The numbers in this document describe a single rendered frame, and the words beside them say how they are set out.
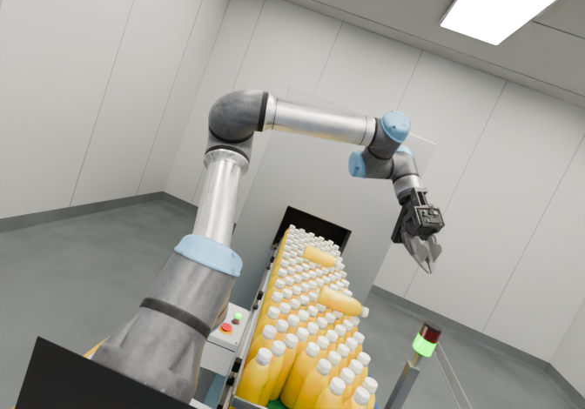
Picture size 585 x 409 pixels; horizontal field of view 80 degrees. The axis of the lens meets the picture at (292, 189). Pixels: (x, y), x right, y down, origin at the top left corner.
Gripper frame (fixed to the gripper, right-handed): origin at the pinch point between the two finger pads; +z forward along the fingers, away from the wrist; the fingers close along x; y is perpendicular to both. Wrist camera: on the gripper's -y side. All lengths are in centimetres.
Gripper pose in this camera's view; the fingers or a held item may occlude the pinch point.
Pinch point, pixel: (426, 269)
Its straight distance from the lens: 94.4
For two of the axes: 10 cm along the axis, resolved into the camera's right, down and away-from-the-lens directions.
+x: 9.8, 0.5, 2.1
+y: 2.0, -5.4, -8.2
